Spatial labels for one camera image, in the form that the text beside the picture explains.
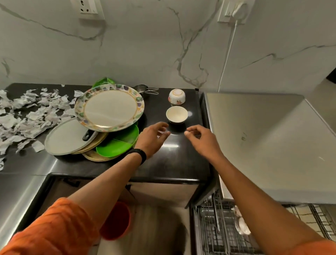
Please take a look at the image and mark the grey round plate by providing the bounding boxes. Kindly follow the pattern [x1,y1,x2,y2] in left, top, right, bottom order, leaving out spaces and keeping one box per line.
[44,117,99,156]

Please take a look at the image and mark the black wristband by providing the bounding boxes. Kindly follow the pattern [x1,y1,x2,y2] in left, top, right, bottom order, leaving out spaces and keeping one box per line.
[125,149,147,166]

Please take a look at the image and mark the green divided plate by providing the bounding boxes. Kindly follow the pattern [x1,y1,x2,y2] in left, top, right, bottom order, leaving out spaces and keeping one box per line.
[96,123,140,158]

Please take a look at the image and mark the floral white bowl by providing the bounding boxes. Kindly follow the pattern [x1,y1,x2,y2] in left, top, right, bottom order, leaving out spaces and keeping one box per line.
[168,89,186,105]

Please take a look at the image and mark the red bucket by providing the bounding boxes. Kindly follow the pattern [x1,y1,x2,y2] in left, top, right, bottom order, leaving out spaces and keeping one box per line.
[99,201,132,241]

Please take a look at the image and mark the orange right sleeve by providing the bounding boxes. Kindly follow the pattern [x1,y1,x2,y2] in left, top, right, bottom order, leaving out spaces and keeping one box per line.
[287,239,336,255]

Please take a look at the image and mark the white plug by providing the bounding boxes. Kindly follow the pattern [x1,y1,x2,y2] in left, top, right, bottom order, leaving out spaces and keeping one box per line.
[232,0,249,19]

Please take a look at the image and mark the orange left sleeve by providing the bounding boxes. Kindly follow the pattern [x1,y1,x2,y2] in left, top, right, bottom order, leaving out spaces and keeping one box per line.
[0,198,101,255]

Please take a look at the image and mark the beige plate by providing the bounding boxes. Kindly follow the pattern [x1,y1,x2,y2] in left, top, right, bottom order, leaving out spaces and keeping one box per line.
[82,150,112,162]
[71,131,109,155]

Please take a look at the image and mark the person's left hand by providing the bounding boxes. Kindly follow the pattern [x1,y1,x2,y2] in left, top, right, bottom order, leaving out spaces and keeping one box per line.
[135,122,171,159]

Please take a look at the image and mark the person's left forearm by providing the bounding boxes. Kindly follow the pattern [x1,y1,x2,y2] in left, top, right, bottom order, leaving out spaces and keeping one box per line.
[67,152,143,232]

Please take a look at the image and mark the white dishes in rack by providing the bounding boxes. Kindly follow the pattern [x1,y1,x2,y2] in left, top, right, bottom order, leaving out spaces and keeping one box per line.
[233,206,251,236]

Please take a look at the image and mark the orange sleeve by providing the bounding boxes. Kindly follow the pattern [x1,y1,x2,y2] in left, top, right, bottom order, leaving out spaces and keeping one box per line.
[0,198,101,255]
[287,239,336,255]

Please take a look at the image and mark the pile of torn paper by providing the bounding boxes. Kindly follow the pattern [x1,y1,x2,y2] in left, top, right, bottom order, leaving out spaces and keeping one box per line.
[0,85,85,172]

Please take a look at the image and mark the person's right hand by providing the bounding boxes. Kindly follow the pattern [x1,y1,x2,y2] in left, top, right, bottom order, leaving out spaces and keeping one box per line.
[184,125,225,164]

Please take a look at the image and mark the person's right forearm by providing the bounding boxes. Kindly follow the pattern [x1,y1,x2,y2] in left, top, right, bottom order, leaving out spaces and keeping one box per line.
[209,155,327,255]

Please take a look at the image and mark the white wall socket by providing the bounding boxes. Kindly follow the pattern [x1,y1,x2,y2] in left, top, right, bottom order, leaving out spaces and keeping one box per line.
[70,0,106,20]
[217,0,255,25]

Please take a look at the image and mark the plain white bowl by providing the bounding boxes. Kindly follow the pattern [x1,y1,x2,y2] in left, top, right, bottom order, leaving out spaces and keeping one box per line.
[166,106,188,125]

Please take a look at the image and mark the floral rim white plate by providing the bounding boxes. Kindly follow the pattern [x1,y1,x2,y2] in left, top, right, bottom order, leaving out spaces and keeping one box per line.
[74,84,145,132]

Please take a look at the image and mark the steel wire rack drawer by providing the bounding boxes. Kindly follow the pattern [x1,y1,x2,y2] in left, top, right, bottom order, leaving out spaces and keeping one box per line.
[194,191,336,255]

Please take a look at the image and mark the small steel strainer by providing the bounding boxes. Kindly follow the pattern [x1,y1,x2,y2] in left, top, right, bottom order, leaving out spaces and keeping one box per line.
[133,84,159,99]

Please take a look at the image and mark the white cable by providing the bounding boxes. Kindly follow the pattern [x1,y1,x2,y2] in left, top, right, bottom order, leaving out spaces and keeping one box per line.
[218,19,239,93]

